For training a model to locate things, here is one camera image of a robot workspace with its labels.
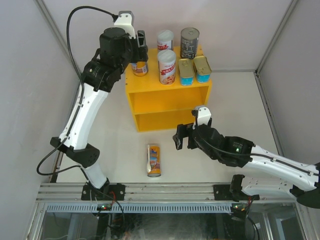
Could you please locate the white lidded pink can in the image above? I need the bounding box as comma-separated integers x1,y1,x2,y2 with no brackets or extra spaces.
157,29,174,52

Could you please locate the white lidded yellow can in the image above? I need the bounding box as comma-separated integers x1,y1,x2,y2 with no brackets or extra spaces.
131,61,149,77

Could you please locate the red white labelled can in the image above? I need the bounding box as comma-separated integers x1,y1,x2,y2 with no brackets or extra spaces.
157,49,176,85

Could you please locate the orange can with spoon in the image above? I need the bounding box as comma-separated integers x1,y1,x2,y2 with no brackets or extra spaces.
147,144,162,178

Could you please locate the black cylindrical can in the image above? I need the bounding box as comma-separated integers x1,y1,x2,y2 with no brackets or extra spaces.
180,27,200,59

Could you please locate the gold rectangular tin blue label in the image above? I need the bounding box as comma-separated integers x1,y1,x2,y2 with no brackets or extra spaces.
193,55,212,83

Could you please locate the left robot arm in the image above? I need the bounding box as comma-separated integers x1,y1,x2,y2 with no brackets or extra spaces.
50,27,148,200

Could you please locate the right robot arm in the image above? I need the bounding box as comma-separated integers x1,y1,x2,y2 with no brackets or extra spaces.
172,122,320,209

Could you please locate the yellow wooden shelf cabinet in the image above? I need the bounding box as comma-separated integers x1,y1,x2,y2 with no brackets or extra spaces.
125,48,212,132

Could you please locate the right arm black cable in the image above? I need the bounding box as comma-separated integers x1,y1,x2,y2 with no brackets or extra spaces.
191,109,320,177

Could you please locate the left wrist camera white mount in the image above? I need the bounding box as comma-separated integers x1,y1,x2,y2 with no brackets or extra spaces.
113,10,136,39

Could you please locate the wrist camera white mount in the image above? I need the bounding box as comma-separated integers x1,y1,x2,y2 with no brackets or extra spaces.
191,105,212,130
113,10,136,39

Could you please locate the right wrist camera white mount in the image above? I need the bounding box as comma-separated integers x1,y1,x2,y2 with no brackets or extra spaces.
191,105,212,130

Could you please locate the left camera black cable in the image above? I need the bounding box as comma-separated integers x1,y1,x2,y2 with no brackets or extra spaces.
36,5,118,176

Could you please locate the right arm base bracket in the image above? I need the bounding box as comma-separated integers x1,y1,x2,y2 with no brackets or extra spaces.
213,184,260,202

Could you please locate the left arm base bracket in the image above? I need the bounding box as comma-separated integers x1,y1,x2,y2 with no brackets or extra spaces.
81,182,126,201

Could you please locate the grey slotted cable duct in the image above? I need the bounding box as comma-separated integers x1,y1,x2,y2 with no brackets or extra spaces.
46,202,232,214

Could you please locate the aluminium mounting rail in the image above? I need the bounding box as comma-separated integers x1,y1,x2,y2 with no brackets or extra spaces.
36,181,309,202

